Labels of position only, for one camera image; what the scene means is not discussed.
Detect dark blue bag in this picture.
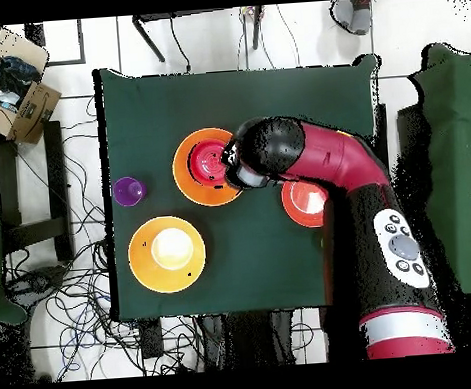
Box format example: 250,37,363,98
0,53,44,98

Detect black metal frame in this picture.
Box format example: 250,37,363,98
22,18,87,69

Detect small red bowl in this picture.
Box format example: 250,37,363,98
186,137,233,188

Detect dark green tablecloth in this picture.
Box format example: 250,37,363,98
92,49,396,323

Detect black metal stand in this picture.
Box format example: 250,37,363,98
131,4,269,66

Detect person's foot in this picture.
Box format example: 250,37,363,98
328,0,375,37

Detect open cardboard box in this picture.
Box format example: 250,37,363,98
0,78,66,148

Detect purple plastic cup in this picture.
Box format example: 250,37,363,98
111,175,149,209

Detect wide red bowl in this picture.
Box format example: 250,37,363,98
280,177,333,230

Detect large orange bowl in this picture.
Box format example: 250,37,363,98
169,125,245,210
125,213,210,297

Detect black cable bundle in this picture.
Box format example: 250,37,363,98
0,89,205,386

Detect black bench frame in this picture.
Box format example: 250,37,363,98
0,119,76,267

